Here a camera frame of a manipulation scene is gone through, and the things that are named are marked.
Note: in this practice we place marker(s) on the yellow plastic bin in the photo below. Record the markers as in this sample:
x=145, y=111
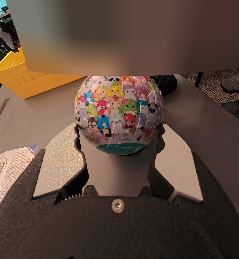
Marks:
x=30, y=85

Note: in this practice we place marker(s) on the black furniture leg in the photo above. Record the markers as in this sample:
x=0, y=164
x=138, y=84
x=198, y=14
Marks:
x=199, y=80

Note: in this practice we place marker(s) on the colourful cartoon puzzle ball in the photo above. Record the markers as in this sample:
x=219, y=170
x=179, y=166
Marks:
x=119, y=113

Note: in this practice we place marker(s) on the white instruction leaflet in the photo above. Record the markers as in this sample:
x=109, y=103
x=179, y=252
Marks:
x=8, y=172

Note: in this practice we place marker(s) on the black quilted wrist rest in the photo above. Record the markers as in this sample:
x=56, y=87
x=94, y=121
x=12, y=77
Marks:
x=168, y=85

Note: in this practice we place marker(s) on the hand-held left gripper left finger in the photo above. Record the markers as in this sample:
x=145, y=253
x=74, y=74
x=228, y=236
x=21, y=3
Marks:
x=60, y=161

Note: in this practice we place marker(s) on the black chair armrest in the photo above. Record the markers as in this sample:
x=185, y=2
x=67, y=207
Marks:
x=235, y=83

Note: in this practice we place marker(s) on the black round ball stand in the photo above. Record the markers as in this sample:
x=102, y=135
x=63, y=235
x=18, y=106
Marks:
x=129, y=154

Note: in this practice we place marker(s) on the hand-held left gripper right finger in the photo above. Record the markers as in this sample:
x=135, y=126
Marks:
x=178, y=166

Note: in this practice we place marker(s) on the person's dark trousers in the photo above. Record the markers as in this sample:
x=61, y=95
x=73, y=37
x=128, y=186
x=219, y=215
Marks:
x=238, y=111

